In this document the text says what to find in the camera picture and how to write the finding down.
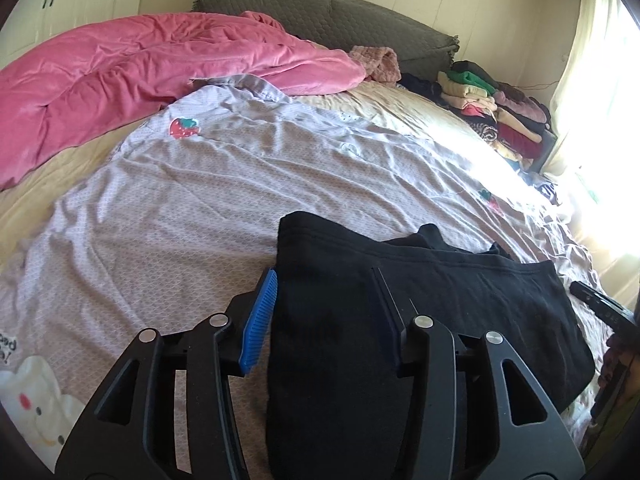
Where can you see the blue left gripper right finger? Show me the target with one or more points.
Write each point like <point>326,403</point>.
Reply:
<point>391,325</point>

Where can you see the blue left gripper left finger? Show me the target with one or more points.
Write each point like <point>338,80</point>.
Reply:
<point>258,306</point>

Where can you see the black sweatshirt with orange cuffs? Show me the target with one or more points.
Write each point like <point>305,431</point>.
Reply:
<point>412,359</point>

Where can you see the stack of folded clothes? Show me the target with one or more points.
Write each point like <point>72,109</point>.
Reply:
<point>500,113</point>

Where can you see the person's hand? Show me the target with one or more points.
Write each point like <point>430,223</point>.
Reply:
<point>611,359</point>

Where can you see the lilac patterned bed sheet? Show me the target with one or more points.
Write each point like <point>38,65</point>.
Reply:
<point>413,164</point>

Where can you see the dark storage box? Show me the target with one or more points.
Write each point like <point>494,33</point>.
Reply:
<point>549,140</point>

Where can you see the cream window curtain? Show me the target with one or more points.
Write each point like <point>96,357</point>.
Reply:
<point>596,113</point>

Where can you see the dark navy garment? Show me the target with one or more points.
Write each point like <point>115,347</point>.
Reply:
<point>430,90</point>

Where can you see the pink knitted garment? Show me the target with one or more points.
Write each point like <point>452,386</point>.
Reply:
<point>379,63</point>

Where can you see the cream yellow blanket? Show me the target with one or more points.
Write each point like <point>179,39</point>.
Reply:
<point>115,206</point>

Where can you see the pink comforter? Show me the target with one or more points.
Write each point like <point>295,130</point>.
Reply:
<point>99,77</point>

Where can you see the grey quilted headboard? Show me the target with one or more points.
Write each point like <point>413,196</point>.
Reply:
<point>422,51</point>

